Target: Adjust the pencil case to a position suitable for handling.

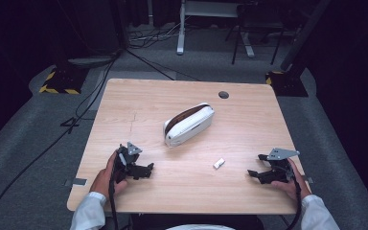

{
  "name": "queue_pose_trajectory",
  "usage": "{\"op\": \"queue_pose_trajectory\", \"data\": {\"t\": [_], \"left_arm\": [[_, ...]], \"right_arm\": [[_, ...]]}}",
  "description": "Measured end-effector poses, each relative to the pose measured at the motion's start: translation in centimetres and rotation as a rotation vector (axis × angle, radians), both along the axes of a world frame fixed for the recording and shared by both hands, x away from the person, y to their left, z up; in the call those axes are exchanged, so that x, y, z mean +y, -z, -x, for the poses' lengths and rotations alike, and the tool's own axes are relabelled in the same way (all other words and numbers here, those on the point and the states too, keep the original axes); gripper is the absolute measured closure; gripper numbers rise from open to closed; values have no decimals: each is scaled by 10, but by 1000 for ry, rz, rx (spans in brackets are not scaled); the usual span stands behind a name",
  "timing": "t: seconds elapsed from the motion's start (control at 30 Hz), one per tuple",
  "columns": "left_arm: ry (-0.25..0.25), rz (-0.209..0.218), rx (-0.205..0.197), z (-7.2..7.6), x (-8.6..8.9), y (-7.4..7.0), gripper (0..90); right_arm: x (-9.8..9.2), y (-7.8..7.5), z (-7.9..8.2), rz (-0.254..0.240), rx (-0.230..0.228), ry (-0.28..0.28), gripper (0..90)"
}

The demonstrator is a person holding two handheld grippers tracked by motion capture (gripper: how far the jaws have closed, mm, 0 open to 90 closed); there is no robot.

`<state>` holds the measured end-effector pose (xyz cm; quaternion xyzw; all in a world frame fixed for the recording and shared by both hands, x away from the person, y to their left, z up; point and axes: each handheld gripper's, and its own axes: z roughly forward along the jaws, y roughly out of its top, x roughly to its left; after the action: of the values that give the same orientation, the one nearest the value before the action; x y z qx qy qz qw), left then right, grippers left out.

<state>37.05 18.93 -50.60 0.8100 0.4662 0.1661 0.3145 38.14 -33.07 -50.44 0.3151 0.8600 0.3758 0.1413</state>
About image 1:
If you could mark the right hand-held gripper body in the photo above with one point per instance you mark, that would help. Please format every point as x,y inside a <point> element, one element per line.
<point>281,166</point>

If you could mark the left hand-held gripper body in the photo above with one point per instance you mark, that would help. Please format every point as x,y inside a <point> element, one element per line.
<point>124,159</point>

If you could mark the small white eraser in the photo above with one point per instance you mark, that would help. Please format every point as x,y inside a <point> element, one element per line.
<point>218,163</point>

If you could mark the white pencil case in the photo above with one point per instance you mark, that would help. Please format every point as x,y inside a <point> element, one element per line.
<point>188,124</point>

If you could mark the person's right hand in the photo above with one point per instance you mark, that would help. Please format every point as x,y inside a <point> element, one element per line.
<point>292,188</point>

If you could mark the person's left hand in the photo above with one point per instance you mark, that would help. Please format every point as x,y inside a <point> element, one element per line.
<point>103,180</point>

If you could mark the grey tape strip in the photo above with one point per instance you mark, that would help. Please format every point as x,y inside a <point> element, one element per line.
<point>76,182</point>
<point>308,179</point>

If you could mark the person's white clothing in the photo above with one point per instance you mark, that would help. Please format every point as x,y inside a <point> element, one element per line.
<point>201,227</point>

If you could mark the black stand base striped tape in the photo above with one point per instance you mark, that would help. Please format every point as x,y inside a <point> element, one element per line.
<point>287,83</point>
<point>64,81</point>

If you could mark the grey round stand foot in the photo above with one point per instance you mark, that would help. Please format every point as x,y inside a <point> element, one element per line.
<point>92,60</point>

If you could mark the grey slanted stand pole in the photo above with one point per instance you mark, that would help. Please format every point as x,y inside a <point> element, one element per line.
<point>303,35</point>

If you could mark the black chair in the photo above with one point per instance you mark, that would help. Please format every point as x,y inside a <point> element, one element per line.
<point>255,25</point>

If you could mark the white desk frame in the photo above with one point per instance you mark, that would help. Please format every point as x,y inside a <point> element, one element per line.
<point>181,35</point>

